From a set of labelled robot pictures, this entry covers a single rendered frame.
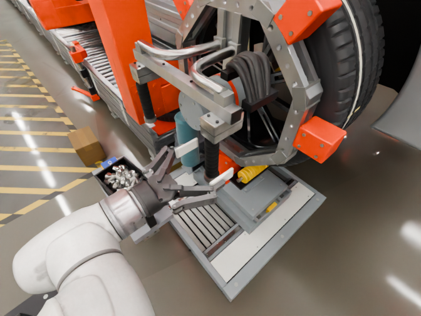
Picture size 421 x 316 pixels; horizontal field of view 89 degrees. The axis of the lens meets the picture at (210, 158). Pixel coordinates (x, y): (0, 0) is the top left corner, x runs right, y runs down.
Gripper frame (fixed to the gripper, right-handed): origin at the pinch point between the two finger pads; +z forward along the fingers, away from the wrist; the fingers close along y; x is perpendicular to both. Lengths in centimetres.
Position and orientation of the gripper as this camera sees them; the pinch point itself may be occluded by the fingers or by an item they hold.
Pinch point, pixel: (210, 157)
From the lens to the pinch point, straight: 54.0
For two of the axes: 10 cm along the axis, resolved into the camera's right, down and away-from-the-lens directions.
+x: 0.0, -6.7, -7.4
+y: 6.5, 5.6, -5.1
